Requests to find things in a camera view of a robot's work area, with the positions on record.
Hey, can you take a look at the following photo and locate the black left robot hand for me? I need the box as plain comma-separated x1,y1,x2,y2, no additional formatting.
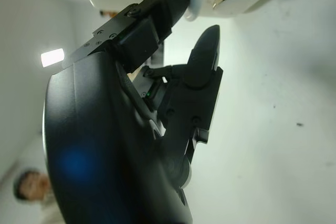
42,0,224,224

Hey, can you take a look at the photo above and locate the person in light shirt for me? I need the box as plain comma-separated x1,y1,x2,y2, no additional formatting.
13,167,64,224

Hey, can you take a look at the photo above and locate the ceiling light panel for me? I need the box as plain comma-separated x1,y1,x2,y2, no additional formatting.
40,48,65,68

